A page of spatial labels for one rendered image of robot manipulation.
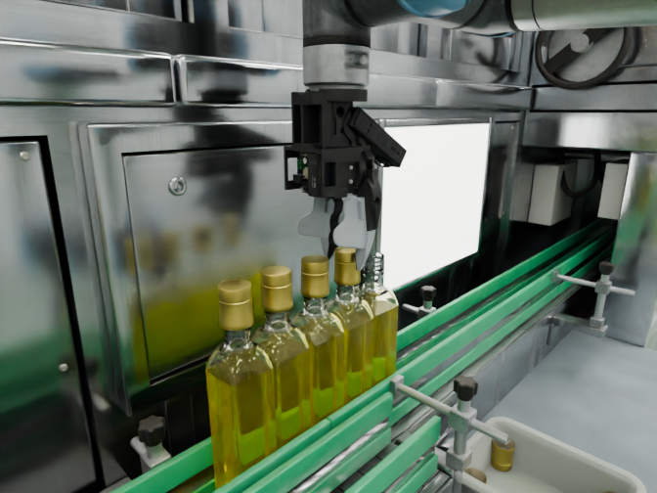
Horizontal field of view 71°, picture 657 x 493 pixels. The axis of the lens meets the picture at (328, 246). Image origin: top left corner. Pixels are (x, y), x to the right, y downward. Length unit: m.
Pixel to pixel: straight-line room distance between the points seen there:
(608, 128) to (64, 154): 1.18
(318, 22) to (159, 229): 0.29
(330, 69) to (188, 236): 0.26
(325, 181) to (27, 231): 0.31
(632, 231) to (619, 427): 0.51
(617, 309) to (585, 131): 0.47
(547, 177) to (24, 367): 1.36
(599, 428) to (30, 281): 0.97
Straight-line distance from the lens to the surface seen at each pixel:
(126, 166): 0.55
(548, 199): 1.54
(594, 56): 1.37
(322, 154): 0.50
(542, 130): 1.40
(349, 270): 0.58
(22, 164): 0.55
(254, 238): 0.65
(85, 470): 0.69
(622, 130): 1.35
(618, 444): 1.05
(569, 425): 1.06
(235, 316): 0.48
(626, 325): 1.44
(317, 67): 0.52
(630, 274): 1.40
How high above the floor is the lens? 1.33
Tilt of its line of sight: 16 degrees down
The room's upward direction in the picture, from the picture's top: straight up
